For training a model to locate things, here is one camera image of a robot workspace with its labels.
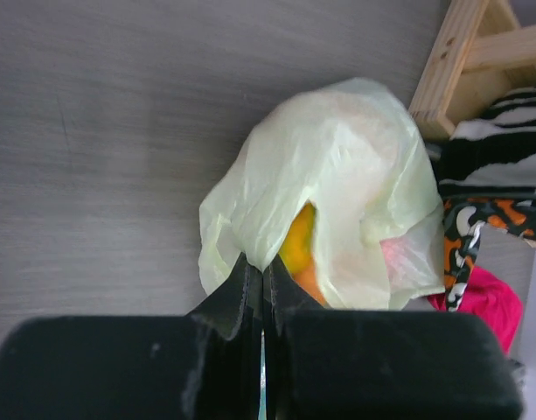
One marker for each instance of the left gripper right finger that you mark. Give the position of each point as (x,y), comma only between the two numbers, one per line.
(285,295)

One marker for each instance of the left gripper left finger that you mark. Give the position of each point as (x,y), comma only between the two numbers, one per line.
(234,302)

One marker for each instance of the fake orange fruit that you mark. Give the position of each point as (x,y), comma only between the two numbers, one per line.
(307,280)

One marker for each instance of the fake yellow mango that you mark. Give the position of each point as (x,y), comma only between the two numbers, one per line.
(296,249)

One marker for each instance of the pale green plastic bag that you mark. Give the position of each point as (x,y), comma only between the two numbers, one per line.
(353,152)

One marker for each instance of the red cloth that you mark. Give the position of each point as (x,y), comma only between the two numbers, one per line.
(495,303)

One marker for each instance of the black white striped garment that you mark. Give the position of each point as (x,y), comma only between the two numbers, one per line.
(493,155)

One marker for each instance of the wooden clothes rack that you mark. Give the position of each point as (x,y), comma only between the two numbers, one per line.
(480,53)

